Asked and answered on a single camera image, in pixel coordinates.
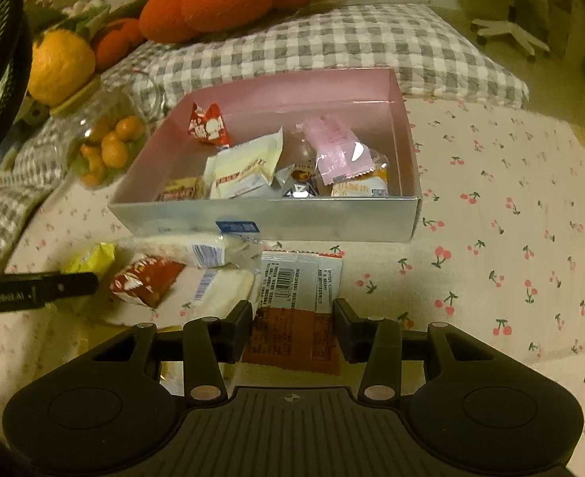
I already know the red white snack packet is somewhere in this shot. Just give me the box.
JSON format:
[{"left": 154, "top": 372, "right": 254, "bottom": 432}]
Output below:
[{"left": 243, "top": 250, "right": 343, "bottom": 375}]

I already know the yellow snack packet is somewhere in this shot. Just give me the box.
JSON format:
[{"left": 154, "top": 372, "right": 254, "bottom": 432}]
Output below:
[{"left": 61, "top": 242, "right": 116, "bottom": 279}]

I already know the white rice cracker packet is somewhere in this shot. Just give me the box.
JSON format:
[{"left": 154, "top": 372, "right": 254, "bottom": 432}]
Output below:
[{"left": 117, "top": 231, "right": 263, "bottom": 268}]

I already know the red candy packet on cloth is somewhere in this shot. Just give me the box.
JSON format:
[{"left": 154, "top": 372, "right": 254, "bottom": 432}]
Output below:
[{"left": 109, "top": 256, "right": 186, "bottom": 309}]

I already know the cream white wafer packet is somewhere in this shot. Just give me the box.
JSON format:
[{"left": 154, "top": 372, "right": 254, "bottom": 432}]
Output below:
[{"left": 203, "top": 128, "right": 284, "bottom": 199}]

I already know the pink snack packet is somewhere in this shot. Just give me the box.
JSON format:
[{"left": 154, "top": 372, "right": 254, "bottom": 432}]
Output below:
[{"left": 301, "top": 115, "right": 374, "bottom": 185}]

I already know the pink cardboard box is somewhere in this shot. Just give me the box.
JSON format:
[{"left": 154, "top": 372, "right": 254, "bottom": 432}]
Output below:
[{"left": 109, "top": 68, "right": 422, "bottom": 242}]

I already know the cherry print tablecloth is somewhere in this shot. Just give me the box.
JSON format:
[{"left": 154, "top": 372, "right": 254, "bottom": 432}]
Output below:
[{"left": 0, "top": 99, "right": 585, "bottom": 476}]

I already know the glass jar with kumquats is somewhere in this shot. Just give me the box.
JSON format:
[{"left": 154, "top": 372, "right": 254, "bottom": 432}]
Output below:
[{"left": 50, "top": 70, "right": 164, "bottom": 190}]

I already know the small red candy packet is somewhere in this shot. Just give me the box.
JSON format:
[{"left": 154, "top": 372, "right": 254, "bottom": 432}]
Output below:
[{"left": 188, "top": 103, "right": 231, "bottom": 149}]

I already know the large yellow citrus fruit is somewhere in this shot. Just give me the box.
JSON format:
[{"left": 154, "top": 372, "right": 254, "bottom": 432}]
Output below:
[{"left": 27, "top": 29, "right": 95, "bottom": 108}]

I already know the grey checkered cushion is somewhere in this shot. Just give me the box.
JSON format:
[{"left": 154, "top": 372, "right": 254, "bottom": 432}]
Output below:
[{"left": 0, "top": 3, "right": 530, "bottom": 269}]

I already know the small orange plush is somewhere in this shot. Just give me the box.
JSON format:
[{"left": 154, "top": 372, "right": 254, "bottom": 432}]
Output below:
[{"left": 91, "top": 17, "right": 145, "bottom": 72}]

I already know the white office chair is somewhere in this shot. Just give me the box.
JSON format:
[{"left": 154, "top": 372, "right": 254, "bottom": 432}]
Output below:
[{"left": 463, "top": 0, "right": 572, "bottom": 64}]

